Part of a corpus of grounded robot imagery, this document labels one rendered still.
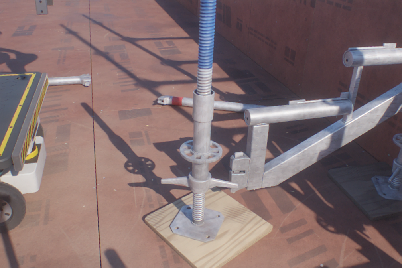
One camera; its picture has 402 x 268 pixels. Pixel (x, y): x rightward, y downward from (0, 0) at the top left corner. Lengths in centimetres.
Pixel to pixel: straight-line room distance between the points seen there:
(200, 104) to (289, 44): 152
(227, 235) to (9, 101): 86
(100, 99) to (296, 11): 127
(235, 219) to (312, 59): 122
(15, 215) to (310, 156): 94
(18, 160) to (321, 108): 86
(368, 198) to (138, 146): 97
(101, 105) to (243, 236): 119
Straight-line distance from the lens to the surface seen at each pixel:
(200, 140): 101
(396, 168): 152
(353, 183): 155
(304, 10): 228
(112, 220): 128
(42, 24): 414
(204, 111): 97
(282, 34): 251
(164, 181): 113
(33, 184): 136
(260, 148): 110
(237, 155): 110
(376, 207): 146
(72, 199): 140
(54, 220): 132
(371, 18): 181
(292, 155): 118
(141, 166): 152
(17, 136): 117
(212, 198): 133
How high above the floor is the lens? 84
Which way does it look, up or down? 29 degrees down
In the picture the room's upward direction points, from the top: 4 degrees clockwise
